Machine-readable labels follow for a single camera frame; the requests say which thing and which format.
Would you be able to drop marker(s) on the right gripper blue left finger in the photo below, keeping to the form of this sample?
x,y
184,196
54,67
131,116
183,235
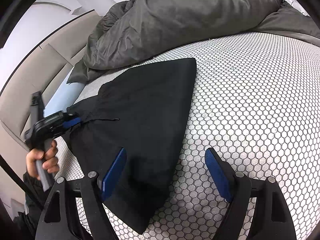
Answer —
x,y
109,180

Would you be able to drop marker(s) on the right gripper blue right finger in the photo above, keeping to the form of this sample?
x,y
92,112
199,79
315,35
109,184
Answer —
x,y
221,174

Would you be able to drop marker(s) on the black pants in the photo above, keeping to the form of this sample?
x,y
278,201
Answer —
x,y
144,110

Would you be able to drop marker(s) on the black sleeve forearm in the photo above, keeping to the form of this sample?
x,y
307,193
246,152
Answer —
x,y
26,223

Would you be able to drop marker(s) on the person's left hand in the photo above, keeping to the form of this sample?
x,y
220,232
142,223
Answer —
x,y
50,161

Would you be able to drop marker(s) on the light blue pillow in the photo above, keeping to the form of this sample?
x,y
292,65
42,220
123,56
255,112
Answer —
x,y
65,96

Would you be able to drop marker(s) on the beige upholstered headboard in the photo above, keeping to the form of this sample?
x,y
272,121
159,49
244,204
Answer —
x,y
43,69

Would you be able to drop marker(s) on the white honeycomb mattress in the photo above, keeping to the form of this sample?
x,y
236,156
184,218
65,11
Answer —
x,y
256,102

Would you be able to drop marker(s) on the grey duvet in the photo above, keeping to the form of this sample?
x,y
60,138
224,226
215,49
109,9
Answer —
x,y
136,30

